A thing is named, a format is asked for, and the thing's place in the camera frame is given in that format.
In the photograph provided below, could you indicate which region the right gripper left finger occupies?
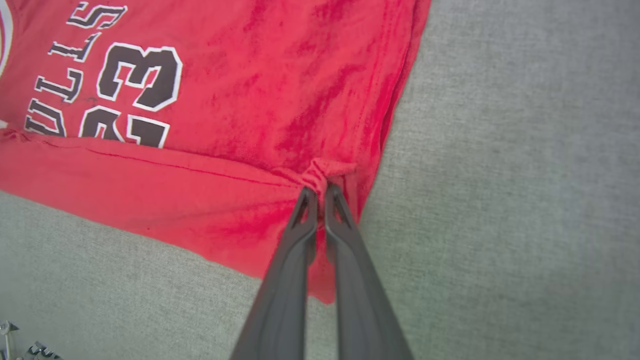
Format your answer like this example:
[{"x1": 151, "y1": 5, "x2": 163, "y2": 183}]
[{"x1": 230, "y1": 186, "x2": 320, "y2": 360}]

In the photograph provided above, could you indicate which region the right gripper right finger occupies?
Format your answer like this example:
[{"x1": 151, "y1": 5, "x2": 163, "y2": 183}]
[{"x1": 324, "y1": 183, "x2": 415, "y2": 360}]

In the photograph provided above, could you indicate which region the red and white basketball jersey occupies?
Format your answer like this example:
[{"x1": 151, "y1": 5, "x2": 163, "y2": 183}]
[{"x1": 0, "y1": 0, "x2": 432, "y2": 305}]

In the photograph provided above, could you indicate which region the grey fabric sofa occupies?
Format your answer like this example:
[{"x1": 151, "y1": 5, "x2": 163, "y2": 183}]
[{"x1": 0, "y1": 0, "x2": 640, "y2": 360}]

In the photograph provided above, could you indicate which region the silver metal hardware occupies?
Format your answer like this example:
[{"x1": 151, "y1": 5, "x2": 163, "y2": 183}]
[{"x1": 0, "y1": 320, "x2": 64, "y2": 360}]

